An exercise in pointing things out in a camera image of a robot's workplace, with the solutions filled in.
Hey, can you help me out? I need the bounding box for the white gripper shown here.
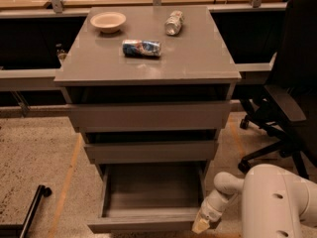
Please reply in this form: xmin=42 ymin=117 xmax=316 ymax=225
xmin=191 ymin=189 xmax=234 ymax=234

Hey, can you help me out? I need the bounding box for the grey bottom drawer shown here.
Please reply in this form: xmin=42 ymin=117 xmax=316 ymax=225
xmin=88 ymin=162 xmax=206 ymax=233

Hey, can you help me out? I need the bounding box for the grey long desk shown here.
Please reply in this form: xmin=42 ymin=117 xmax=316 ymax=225
xmin=1 ymin=1 xmax=288 ymax=113

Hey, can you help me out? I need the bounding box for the grey drawer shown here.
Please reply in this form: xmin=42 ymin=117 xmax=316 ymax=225
xmin=85 ymin=140 xmax=218 ymax=164
xmin=69 ymin=101 xmax=230 ymax=132
xmin=88 ymin=162 xmax=206 ymax=233

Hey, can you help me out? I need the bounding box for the grey drawer cabinet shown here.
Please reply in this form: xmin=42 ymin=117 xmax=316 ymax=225
xmin=53 ymin=5 xmax=242 ymax=180

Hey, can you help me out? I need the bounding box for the clear plastic water bottle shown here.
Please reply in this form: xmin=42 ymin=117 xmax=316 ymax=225
xmin=164 ymin=10 xmax=184 ymax=36

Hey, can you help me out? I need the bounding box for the blue crushed soda can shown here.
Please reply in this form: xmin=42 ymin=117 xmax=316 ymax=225
xmin=122 ymin=40 xmax=161 ymax=58

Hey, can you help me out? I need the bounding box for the grey top drawer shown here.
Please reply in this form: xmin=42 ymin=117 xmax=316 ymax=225
xmin=69 ymin=101 xmax=230 ymax=132

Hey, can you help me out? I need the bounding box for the black wheeled base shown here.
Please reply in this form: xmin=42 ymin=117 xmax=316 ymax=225
xmin=0 ymin=184 xmax=53 ymax=238

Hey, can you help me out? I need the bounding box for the black office chair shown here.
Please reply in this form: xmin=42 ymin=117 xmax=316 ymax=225
xmin=238 ymin=0 xmax=317 ymax=179

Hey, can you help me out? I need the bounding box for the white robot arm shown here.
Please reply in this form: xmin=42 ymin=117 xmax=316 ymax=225
xmin=192 ymin=164 xmax=317 ymax=238

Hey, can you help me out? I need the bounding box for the white paper bowl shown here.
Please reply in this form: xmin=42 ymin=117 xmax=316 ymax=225
xmin=90 ymin=12 xmax=126 ymax=34

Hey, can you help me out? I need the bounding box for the grey middle drawer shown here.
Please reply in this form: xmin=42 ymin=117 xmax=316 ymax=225
xmin=85 ymin=140 xmax=218 ymax=164

